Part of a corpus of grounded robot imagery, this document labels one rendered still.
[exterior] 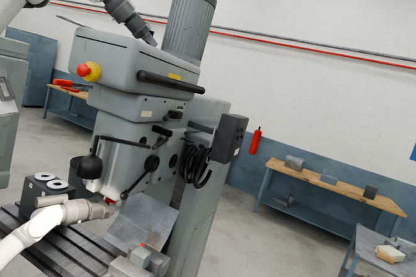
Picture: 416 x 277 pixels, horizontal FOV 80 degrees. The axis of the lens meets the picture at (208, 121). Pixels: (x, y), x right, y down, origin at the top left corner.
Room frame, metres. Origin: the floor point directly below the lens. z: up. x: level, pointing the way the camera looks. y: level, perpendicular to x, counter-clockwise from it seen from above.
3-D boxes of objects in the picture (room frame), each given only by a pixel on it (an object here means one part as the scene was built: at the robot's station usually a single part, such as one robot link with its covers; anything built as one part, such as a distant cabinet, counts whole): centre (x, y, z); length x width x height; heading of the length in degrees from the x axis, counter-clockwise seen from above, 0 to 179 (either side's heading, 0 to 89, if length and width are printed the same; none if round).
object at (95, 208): (0.90, 0.36, 1.23); 0.13 x 0.12 x 0.10; 50
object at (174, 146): (1.15, 0.22, 1.47); 0.24 x 0.19 x 0.26; 69
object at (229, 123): (1.12, -0.12, 1.62); 0.20 x 0.09 x 0.21; 159
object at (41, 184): (1.13, 0.66, 1.08); 0.22 x 0.12 x 0.20; 66
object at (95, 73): (0.75, 0.38, 1.76); 0.06 x 0.02 x 0.06; 69
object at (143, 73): (0.94, 0.15, 1.79); 0.45 x 0.04 x 0.04; 159
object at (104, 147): (0.86, 0.34, 1.45); 0.04 x 0.04 x 0.21; 69
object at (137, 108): (1.00, 0.28, 1.68); 0.34 x 0.24 x 0.10; 159
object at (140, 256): (0.89, 0.11, 1.10); 0.06 x 0.05 x 0.06; 72
